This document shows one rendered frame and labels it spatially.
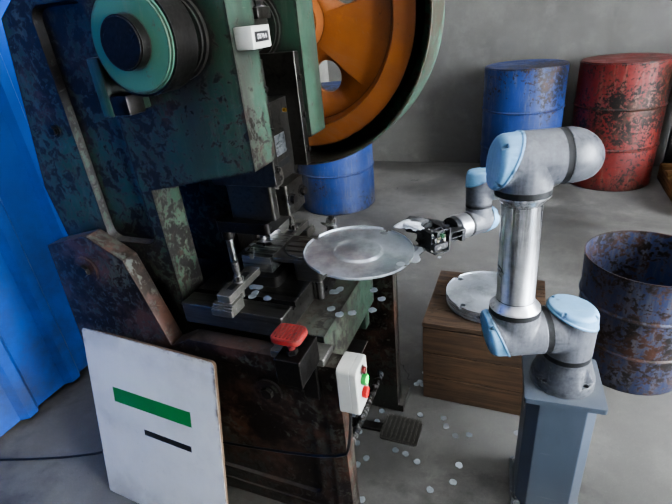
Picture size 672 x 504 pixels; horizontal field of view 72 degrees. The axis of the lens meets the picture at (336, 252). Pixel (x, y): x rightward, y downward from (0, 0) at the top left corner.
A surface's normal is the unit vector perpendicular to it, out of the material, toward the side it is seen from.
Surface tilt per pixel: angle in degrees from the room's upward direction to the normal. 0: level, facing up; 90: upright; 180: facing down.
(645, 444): 0
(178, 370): 78
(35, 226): 90
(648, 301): 92
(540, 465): 90
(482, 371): 90
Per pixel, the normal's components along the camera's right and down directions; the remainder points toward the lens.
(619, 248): -0.04, 0.43
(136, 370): -0.43, 0.26
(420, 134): -0.36, 0.46
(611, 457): -0.09, -0.88
